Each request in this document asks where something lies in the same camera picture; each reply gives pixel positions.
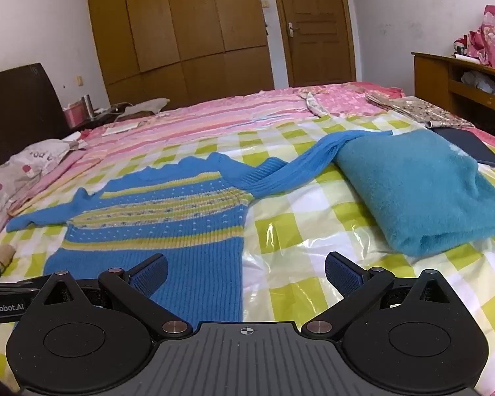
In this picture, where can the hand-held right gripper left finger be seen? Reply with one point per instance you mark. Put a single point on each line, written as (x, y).
(150, 275)

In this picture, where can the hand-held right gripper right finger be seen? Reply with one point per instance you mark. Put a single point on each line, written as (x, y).
(341, 274)

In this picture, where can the blue striped knit sweater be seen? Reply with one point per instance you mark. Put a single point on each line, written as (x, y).
(156, 214)

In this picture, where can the grey pillow with red dots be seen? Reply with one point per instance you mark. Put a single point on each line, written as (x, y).
(8, 181)

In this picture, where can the teal fluffy folded cloth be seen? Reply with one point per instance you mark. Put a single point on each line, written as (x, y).
(416, 189)

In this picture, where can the white flat box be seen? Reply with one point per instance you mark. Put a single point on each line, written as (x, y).
(119, 128)

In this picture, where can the dark nightstand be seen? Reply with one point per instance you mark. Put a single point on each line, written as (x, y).
(103, 120)

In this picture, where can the dark brown headboard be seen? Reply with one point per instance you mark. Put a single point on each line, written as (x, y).
(20, 111)

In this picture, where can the grey folded towel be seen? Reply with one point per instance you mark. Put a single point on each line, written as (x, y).
(146, 106)

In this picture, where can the pink heart print quilt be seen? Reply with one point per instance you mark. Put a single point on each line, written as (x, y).
(346, 99)

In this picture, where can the pink bucket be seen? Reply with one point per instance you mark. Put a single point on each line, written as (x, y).
(75, 116)

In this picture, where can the beige floral folded cloth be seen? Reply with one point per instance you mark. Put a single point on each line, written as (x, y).
(420, 111)

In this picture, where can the pink striped bedsheet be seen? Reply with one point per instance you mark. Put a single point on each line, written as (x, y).
(231, 111)

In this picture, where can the dark tablet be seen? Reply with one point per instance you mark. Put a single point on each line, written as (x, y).
(470, 144)

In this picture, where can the wooden side shelf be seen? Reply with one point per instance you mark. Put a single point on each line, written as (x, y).
(431, 78)

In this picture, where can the brown wooden door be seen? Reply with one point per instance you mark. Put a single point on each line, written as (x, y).
(313, 49)

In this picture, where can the white plastic bag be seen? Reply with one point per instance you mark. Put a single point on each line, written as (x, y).
(480, 80)

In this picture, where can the brown wooden wardrobe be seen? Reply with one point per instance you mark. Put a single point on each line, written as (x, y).
(169, 29)

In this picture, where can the red white toy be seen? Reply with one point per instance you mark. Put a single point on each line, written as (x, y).
(461, 46)

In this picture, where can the pink floral cloth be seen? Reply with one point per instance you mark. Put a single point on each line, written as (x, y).
(493, 37)

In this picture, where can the wall socket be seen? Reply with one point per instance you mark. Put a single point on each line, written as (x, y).
(80, 81)

